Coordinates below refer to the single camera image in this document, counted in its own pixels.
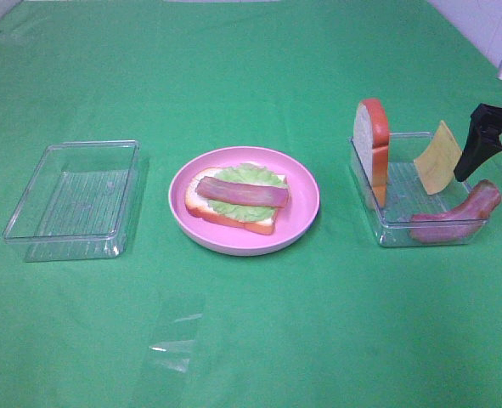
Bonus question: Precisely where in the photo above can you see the pink round plate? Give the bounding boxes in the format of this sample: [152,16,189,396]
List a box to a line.
[168,146,320,256]

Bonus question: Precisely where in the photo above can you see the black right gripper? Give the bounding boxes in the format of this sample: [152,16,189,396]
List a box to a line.
[454,104,502,182]

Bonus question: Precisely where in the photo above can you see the toy bread slice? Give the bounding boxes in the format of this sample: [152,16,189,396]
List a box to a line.
[353,98,391,207]
[184,163,288,235]

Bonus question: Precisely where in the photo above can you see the toy lettuce leaf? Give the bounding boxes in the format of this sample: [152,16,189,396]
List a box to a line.
[195,163,290,224]

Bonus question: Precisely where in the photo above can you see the clear plastic tray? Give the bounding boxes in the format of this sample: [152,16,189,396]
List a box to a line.
[351,132,488,247]
[3,140,142,262]

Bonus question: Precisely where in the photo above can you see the left clear plastic tray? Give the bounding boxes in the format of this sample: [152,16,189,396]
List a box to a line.
[3,140,142,262]

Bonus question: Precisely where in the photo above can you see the yellow toy cheese slice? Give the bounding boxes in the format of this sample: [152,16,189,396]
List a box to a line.
[413,120,462,195]

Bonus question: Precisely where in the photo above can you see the green tablecloth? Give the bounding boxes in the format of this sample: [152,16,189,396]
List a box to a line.
[0,1,502,407]

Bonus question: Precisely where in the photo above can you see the right clear plastic tray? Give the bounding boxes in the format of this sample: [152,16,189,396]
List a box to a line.
[351,132,488,247]

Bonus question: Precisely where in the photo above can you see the clear tape patch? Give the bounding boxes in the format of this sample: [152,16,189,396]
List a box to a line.
[145,292,206,375]

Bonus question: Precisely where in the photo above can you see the toy bacon strip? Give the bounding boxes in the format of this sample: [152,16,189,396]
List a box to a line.
[195,176,290,207]
[409,179,502,244]

